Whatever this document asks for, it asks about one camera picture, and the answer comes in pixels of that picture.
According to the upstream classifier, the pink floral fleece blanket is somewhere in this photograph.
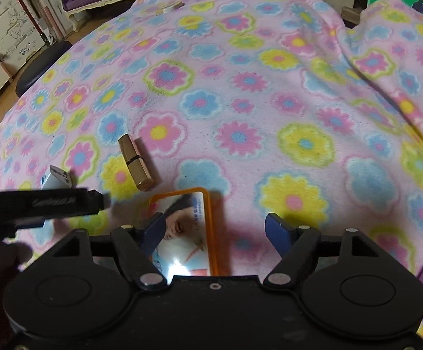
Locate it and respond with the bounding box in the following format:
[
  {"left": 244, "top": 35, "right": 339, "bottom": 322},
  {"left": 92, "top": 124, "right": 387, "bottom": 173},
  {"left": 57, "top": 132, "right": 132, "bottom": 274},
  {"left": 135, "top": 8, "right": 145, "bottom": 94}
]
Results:
[{"left": 0, "top": 0, "right": 423, "bottom": 275}]

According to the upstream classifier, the gold lipstick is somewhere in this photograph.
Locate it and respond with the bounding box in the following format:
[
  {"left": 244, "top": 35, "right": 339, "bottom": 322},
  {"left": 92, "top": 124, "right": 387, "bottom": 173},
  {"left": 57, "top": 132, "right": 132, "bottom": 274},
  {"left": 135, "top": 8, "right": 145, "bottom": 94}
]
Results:
[{"left": 118, "top": 134, "right": 154, "bottom": 192}]

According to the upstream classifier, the small white box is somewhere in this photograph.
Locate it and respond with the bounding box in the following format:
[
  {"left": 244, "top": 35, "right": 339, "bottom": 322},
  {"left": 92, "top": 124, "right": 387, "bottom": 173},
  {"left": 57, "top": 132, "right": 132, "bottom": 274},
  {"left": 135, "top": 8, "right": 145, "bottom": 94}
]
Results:
[{"left": 40, "top": 165, "right": 72, "bottom": 190}]

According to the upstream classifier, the distant beige stick item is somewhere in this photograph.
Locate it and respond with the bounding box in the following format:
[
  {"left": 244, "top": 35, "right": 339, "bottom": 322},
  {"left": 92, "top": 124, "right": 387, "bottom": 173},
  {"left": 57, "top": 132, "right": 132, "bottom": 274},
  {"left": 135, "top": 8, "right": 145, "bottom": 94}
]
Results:
[{"left": 155, "top": 2, "right": 184, "bottom": 16}]

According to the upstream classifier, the black round stool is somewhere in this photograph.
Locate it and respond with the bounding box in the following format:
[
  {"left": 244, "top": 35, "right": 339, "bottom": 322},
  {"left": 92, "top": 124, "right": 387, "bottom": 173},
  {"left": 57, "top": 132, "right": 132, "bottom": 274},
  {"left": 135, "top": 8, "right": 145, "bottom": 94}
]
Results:
[{"left": 15, "top": 40, "right": 72, "bottom": 98}]

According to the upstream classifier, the orange framed mirror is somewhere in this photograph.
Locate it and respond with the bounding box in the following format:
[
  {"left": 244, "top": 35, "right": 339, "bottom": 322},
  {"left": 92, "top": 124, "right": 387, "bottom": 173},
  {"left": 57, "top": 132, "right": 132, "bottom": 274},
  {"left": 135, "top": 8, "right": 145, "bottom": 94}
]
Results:
[{"left": 149, "top": 187, "right": 219, "bottom": 283}]

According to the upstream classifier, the white cartoon cabinet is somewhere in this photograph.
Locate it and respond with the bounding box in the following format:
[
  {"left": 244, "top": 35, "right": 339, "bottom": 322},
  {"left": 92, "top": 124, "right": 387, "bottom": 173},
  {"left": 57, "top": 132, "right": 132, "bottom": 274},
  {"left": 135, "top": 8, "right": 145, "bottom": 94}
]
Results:
[{"left": 0, "top": 0, "right": 45, "bottom": 74}]

